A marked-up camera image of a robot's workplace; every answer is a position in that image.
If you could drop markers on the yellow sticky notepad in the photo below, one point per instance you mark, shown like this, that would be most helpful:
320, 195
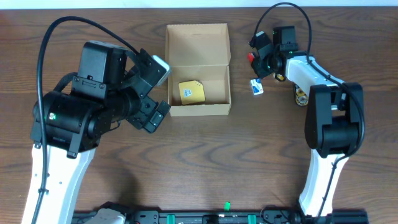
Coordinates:
191, 92

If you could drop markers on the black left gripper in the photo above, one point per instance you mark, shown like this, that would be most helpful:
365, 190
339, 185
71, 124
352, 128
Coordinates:
147, 106

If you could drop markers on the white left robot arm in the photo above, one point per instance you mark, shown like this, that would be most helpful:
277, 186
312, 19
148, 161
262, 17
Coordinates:
61, 155

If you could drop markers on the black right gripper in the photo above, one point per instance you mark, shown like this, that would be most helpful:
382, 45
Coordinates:
262, 59

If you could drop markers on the red black stapler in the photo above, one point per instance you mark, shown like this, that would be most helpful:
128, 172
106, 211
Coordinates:
251, 57

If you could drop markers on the black correction tape dispenser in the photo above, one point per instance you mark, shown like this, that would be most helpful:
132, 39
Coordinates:
300, 96

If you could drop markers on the yellow tape roll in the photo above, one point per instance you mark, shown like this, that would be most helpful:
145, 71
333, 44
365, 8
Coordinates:
279, 77

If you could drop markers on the brown cardboard box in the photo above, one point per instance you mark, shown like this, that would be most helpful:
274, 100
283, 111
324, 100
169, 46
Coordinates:
199, 52

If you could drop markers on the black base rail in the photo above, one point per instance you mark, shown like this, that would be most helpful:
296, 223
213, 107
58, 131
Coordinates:
109, 216

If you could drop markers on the green clip on rail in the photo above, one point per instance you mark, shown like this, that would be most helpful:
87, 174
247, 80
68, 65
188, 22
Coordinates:
227, 206

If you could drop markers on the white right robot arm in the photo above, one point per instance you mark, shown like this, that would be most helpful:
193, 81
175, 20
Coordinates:
334, 123

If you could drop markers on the white blue staples box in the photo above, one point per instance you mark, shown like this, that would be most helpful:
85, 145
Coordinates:
257, 87

